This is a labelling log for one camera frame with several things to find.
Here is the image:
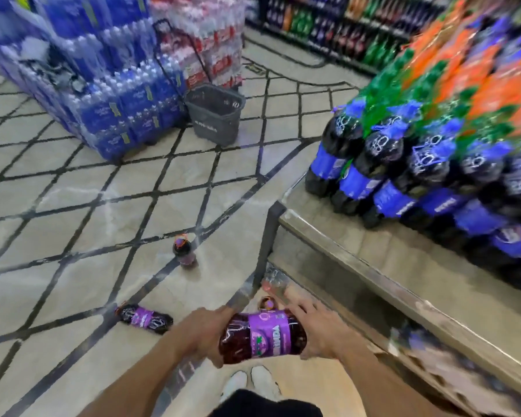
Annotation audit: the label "stack of blue drink packs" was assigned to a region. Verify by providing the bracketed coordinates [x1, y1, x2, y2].
[0, 0, 188, 163]

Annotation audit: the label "purple bottle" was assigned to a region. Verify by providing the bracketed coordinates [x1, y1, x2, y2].
[219, 310, 308, 365]

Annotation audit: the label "stack of red label water packs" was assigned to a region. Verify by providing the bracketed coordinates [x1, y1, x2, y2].
[149, 0, 248, 90]

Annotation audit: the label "row of blue label colas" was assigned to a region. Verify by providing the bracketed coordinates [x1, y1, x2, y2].
[303, 97, 521, 296]

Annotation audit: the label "grey plastic shopping basket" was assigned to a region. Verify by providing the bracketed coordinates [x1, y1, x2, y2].
[153, 19, 247, 147]

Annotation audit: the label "person's right hand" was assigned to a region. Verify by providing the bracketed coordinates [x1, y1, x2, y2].
[286, 295, 365, 361]

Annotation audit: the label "shrink-wrapped water bottle pack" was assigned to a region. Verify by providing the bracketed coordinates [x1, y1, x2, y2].
[388, 325, 521, 417]

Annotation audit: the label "person's left white shoe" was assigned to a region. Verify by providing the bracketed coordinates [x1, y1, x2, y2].
[220, 370, 249, 403]

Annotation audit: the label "person's left forearm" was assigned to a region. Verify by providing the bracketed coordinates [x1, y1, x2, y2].
[78, 338, 200, 417]

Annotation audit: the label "group of purple bottles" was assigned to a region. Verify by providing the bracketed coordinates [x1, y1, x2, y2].
[115, 233, 278, 336]

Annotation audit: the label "person's right white shoe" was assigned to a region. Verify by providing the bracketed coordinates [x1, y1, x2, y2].
[250, 365, 283, 400]

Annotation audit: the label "group of green soda bottles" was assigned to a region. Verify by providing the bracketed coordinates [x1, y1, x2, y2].
[360, 47, 520, 144]

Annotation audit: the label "dark metal display table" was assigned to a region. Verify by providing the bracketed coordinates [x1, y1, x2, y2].
[251, 182, 521, 417]

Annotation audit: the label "black soft drink shelf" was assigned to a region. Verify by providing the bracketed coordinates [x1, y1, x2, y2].
[247, 0, 422, 76]

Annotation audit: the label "person's white shoe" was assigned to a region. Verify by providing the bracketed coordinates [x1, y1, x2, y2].
[250, 365, 283, 400]
[220, 370, 249, 403]

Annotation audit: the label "black shorts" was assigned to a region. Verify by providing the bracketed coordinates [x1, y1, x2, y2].
[208, 388, 324, 417]

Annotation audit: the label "person's left hand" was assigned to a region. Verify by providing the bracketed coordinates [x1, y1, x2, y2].
[167, 306, 236, 369]

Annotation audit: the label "person's right forearm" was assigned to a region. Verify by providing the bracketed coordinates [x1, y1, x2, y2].
[338, 342, 465, 417]

